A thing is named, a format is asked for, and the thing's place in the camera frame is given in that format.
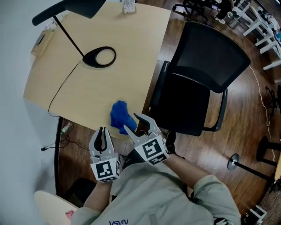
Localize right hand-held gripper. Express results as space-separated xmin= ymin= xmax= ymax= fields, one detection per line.
xmin=123 ymin=112 xmax=170 ymax=167

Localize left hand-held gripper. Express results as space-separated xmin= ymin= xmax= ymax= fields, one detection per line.
xmin=88 ymin=127 xmax=122 ymax=183

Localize blue cloth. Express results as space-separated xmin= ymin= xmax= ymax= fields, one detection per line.
xmin=110 ymin=100 xmax=138 ymax=135

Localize person's left forearm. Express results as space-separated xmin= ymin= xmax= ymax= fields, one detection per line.
xmin=83 ymin=180 xmax=112 ymax=213

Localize person's right forearm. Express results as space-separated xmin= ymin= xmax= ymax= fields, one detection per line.
xmin=163 ymin=152 xmax=210 ymax=189

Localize person's black trousers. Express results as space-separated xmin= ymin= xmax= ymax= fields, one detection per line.
xmin=122 ymin=148 xmax=152 ymax=171

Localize person's black shoe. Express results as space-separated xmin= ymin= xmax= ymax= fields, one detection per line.
xmin=164 ymin=131 xmax=177 ymax=156

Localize clear plastic bottle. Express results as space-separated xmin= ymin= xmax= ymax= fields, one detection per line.
xmin=59 ymin=122 xmax=73 ymax=135

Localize person's grey-green sweatshirt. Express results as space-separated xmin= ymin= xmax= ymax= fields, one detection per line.
xmin=70 ymin=161 xmax=241 ymax=225

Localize black desk lamp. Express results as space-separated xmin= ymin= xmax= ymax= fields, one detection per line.
xmin=32 ymin=0 xmax=117 ymax=68

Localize black pole with round base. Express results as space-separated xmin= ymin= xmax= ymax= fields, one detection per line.
xmin=227 ymin=153 xmax=277 ymax=183

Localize wooden tissue box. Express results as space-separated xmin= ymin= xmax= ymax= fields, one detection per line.
xmin=30 ymin=29 xmax=55 ymax=58

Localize white card holder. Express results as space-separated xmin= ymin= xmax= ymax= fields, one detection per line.
xmin=122 ymin=0 xmax=137 ymax=14

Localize small white device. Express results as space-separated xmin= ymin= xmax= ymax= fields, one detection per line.
xmin=45 ymin=19 xmax=58 ymax=30

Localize black background office chair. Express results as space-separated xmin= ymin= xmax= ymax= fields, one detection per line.
xmin=172 ymin=0 xmax=218 ymax=20

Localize black tripod base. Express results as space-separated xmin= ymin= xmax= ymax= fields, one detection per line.
xmin=265 ymin=84 xmax=281 ymax=115

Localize white metal desk frames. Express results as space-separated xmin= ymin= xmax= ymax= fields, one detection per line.
xmin=232 ymin=0 xmax=281 ymax=83

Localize black floor cable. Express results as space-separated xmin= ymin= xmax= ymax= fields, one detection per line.
xmin=40 ymin=135 xmax=88 ymax=152

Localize black lamp cable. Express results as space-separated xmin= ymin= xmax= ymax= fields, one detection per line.
xmin=47 ymin=60 xmax=82 ymax=117

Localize yellow-white floor cable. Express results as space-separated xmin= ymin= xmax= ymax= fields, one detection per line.
xmin=248 ymin=64 xmax=277 ymax=164

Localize white frame rack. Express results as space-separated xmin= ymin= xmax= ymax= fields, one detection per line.
xmin=249 ymin=205 xmax=268 ymax=225

